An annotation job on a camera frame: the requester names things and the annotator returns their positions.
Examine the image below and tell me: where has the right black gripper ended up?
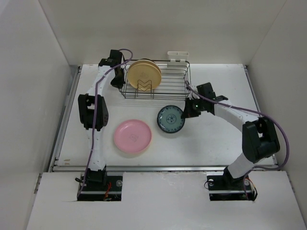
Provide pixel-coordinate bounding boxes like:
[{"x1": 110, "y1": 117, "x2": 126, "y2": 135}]
[{"x1": 180, "y1": 96, "x2": 205, "y2": 118}]

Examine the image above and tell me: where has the black wire dish rack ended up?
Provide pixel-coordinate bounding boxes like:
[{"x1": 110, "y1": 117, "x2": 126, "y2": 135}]
[{"x1": 119, "y1": 58, "x2": 191, "y2": 101}]

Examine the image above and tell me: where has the yellow plastic plate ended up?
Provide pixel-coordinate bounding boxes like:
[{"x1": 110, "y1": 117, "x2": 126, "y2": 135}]
[
  {"x1": 127, "y1": 63, "x2": 162, "y2": 91},
  {"x1": 117, "y1": 144, "x2": 151, "y2": 159}
]

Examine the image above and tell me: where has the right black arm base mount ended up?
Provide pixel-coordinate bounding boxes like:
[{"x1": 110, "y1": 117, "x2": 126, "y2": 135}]
[{"x1": 204, "y1": 172, "x2": 258, "y2": 201}]

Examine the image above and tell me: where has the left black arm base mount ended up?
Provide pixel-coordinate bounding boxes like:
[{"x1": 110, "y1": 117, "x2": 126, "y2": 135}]
[{"x1": 75, "y1": 169, "x2": 123, "y2": 202}]

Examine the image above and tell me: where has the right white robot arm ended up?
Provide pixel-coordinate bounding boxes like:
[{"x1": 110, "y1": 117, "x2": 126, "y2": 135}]
[{"x1": 182, "y1": 81, "x2": 280, "y2": 189}]

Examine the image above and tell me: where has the cream white plastic plate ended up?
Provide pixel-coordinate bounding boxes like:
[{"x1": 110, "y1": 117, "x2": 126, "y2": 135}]
[{"x1": 134, "y1": 59, "x2": 161, "y2": 73}]

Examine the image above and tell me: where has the white plastic cutlery holder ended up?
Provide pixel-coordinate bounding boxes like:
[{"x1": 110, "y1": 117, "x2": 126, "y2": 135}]
[{"x1": 167, "y1": 51, "x2": 189, "y2": 66}]

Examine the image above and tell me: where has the pink plastic plate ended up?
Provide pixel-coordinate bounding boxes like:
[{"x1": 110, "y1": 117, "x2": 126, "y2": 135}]
[{"x1": 113, "y1": 119, "x2": 152, "y2": 154}]

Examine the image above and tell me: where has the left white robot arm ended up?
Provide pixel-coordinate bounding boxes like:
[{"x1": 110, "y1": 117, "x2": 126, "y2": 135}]
[{"x1": 78, "y1": 49, "x2": 127, "y2": 190}]

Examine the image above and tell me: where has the teal patterned ceramic plate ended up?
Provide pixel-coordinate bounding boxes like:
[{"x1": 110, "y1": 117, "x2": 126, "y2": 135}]
[{"x1": 156, "y1": 105, "x2": 185, "y2": 134}]

